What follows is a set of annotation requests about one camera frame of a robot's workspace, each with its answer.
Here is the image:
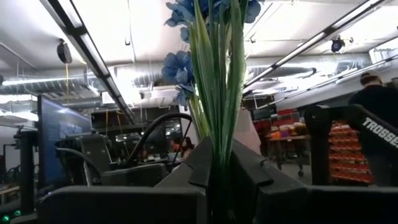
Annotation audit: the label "green flower stems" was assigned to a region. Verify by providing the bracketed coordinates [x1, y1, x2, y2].
[160, 0, 262, 224]

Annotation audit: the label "red storage bin rack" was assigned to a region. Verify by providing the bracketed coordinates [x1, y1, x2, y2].
[328, 119, 376, 185]

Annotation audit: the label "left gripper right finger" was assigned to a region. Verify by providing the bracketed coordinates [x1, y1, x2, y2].
[231, 140, 398, 224]

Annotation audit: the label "blue display screen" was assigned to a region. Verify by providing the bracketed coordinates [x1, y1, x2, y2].
[37, 95, 93, 187]

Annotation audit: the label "silver ventilation duct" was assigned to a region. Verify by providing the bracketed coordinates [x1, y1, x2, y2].
[108, 53, 373, 94]
[0, 73, 106, 98]

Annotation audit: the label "long ceiling light rail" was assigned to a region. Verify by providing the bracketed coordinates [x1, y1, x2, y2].
[243, 0, 388, 91]
[40, 0, 136, 125]

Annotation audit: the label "black machine housing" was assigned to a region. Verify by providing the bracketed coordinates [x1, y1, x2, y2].
[55, 132, 113, 187]

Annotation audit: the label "cart with colourful bins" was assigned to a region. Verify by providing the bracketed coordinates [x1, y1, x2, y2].
[251, 107, 312, 179]

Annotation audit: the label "black equipment stand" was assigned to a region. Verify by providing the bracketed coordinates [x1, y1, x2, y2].
[14, 126, 39, 215]

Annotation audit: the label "person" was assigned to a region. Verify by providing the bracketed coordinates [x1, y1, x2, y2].
[348, 72, 398, 187]

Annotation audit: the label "black ceiling cable reel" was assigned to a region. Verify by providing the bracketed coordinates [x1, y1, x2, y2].
[55, 37, 73, 65]
[330, 36, 346, 54]

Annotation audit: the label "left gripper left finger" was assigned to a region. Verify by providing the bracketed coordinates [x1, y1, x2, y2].
[37, 136, 214, 224]

